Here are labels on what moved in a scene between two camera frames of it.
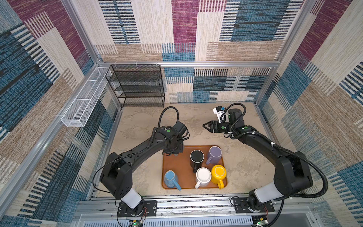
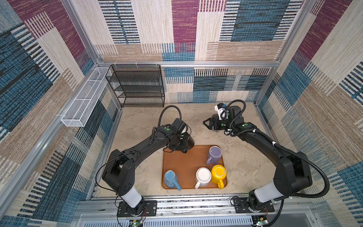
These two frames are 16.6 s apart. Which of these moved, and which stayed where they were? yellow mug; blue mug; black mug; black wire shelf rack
Moved: black mug
Stayed: blue mug; yellow mug; black wire shelf rack
